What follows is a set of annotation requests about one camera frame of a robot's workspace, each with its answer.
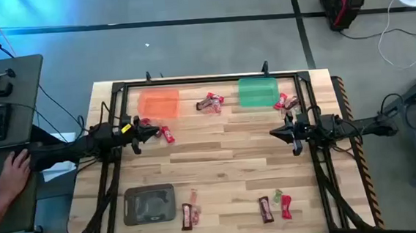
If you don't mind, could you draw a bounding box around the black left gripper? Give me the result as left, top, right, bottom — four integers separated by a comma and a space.
115, 113, 161, 146

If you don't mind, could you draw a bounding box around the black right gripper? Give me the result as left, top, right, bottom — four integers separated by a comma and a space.
268, 112, 313, 146

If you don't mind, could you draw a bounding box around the green translucent plastic bin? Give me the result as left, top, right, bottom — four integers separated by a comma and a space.
237, 75, 281, 110

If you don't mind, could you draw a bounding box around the green candy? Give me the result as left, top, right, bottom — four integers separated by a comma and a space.
271, 188, 285, 204

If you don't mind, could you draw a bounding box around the orange translucent plastic bin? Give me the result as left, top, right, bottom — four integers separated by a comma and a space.
135, 87, 182, 122

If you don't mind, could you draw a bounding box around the grey translucent plastic bin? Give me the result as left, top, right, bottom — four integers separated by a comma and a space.
120, 182, 178, 227

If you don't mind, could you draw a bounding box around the orange black hazard strip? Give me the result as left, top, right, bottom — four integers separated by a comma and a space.
332, 73, 385, 231

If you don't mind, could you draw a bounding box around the white cardboard box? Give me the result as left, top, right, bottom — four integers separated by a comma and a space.
38, 131, 79, 182

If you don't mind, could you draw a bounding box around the dark grey desk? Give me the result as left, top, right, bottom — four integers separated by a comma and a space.
0, 53, 56, 233

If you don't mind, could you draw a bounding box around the person's hand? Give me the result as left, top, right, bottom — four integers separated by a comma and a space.
0, 148, 34, 201

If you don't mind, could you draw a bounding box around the red black power station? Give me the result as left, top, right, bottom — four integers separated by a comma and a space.
319, 0, 368, 33

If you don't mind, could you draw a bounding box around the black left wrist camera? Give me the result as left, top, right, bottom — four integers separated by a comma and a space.
130, 138, 142, 155

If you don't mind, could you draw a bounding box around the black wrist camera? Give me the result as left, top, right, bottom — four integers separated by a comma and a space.
292, 138, 304, 158
130, 138, 142, 155

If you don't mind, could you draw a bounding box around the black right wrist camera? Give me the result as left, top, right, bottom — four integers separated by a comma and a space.
292, 138, 304, 158

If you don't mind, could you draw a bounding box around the black desk cable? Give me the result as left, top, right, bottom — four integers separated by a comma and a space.
0, 40, 86, 146

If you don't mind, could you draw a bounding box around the white floor cable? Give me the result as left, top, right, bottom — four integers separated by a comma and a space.
374, 0, 416, 72

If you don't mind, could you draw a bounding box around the black floor cable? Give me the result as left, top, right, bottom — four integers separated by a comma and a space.
337, 24, 416, 57

